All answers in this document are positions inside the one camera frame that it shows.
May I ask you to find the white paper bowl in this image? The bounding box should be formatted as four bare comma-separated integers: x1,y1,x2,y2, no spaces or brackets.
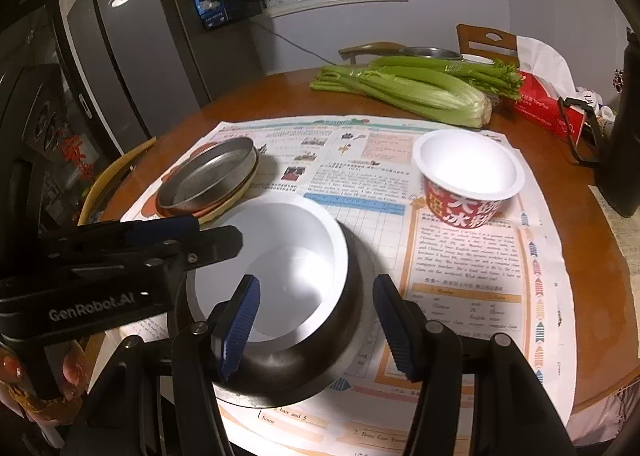
186,193,348,353

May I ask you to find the red printed paper cup bowl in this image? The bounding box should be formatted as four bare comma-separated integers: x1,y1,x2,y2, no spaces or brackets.
412,128,525,230

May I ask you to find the hand with red nails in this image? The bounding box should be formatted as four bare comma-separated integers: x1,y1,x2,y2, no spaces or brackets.
1,341,88,427

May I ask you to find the shallow steel plate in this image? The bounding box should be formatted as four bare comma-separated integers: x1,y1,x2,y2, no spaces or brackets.
156,137,258,216

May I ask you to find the stainless steel bowl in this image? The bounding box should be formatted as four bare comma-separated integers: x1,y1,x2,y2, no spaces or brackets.
212,225,375,408

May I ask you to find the yellow wooden chair left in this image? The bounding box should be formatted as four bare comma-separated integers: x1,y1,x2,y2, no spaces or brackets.
77,137,157,225

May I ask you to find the printed newspaper sheet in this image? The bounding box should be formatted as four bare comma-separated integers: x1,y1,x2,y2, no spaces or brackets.
179,115,576,455

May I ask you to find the grey refrigerator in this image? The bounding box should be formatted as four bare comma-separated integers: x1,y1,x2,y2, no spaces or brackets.
59,0,210,153

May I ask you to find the black kettle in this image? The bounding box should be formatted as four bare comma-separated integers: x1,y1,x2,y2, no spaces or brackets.
558,30,640,218

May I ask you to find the wooden chair armrest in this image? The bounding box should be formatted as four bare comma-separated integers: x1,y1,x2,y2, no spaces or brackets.
338,42,405,65

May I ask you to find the front celery bunch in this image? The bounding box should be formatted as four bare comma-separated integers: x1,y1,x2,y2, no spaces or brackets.
309,66,492,129

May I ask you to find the celery bunch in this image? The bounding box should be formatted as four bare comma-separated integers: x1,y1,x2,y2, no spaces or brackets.
369,56,524,101
309,66,492,129

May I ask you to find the steel basin on chair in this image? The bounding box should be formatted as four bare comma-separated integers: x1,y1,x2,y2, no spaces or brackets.
399,47,462,61

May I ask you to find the red tissue box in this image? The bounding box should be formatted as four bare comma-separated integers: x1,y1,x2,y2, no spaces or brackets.
503,71,586,143

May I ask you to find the rear celery bunch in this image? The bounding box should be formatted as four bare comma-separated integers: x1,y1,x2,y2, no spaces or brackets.
369,56,524,101

